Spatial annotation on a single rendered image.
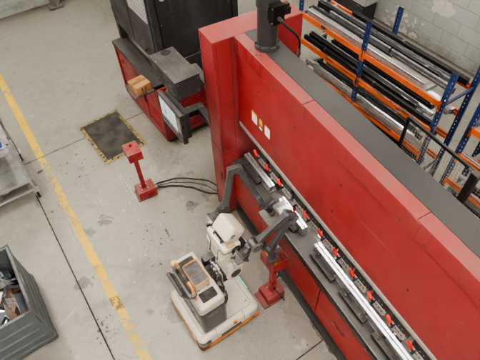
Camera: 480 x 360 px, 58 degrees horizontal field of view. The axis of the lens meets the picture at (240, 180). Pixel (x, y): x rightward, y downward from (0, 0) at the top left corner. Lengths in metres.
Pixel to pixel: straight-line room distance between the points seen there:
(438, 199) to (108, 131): 4.80
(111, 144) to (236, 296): 2.92
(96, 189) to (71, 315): 1.63
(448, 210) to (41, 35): 7.67
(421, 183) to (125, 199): 3.78
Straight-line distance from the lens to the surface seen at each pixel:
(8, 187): 5.74
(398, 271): 2.89
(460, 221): 2.52
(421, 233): 2.48
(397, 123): 5.29
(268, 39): 3.35
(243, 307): 4.26
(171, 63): 3.97
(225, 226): 3.40
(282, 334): 4.47
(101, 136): 6.33
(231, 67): 3.73
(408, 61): 4.99
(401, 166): 2.66
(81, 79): 7.49
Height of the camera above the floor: 4.20
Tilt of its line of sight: 50 degrees down
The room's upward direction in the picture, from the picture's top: 3 degrees counter-clockwise
